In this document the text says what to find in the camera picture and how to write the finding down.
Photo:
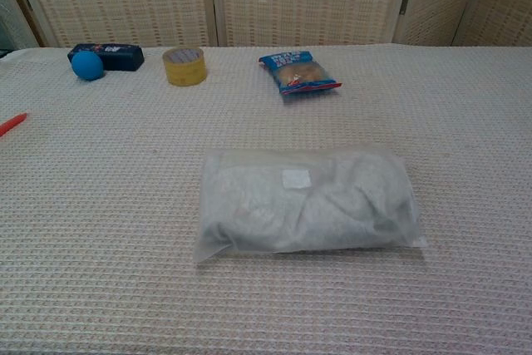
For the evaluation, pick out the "transparent plastic bag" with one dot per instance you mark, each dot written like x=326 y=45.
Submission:
x=299 y=243

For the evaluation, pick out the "blue snack packet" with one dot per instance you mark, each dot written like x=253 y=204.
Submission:
x=299 y=70

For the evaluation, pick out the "yellow tape roll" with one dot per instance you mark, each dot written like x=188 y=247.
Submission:
x=185 y=72

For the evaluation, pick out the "dark blue printed box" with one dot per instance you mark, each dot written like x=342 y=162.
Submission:
x=122 y=57

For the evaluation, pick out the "blue ball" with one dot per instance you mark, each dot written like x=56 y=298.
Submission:
x=87 y=66

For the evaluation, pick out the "red pen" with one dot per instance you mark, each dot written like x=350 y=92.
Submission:
x=12 y=123

